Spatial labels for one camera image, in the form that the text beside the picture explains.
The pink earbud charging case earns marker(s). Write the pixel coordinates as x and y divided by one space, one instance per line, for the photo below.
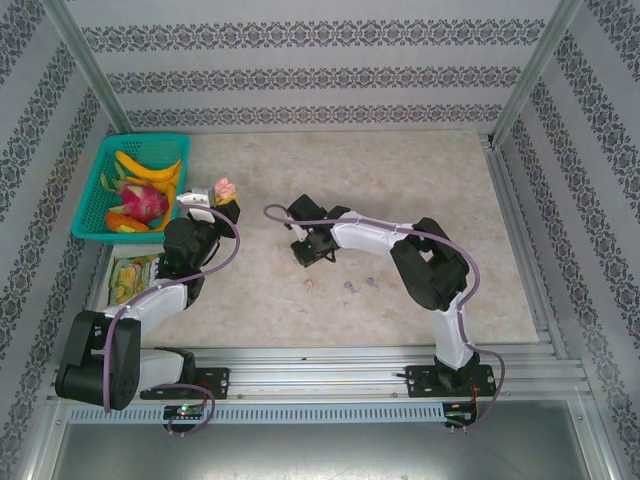
225 187

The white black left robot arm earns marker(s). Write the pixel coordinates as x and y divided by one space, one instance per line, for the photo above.
160 305

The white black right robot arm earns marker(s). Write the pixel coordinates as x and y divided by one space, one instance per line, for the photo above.
365 235

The orange yellow fruit slice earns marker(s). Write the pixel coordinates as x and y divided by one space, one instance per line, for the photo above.
171 205

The pink toy dragon fruit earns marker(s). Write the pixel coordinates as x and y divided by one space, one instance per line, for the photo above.
142 200

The yellow toy banana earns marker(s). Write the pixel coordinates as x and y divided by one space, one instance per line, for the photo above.
160 187
145 171

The Fox's candy bag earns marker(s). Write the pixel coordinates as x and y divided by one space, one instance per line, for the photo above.
130 280

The orange toy fruit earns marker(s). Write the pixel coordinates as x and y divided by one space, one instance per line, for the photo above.
122 220

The teal plastic mesh basket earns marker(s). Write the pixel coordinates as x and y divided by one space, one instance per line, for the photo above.
145 145

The small circuit board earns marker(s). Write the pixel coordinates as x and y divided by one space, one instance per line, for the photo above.
185 411
460 410

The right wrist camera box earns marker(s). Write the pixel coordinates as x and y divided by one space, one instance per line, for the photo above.
299 235

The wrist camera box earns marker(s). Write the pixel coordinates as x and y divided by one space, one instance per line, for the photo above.
299 235
200 192

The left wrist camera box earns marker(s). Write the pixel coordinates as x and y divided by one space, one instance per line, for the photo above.
200 192

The aluminium side rail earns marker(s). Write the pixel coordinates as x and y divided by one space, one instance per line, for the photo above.
95 290
527 250

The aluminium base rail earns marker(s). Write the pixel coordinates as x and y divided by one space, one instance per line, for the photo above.
310 375

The aluminium frame post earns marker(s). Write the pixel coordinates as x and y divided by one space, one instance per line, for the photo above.
87 70
535 70

